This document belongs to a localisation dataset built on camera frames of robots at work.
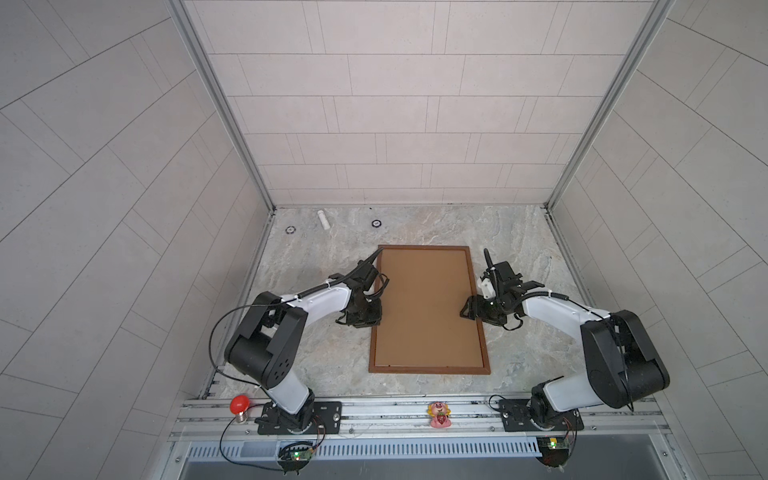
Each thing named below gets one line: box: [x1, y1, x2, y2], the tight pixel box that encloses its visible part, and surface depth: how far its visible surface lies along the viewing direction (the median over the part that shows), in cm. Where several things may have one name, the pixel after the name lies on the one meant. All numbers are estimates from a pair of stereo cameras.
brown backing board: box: [375, 249, 483, 367], surface depth 88 cm
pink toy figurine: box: [427, 401, 452, 429], surface depth 71 cm
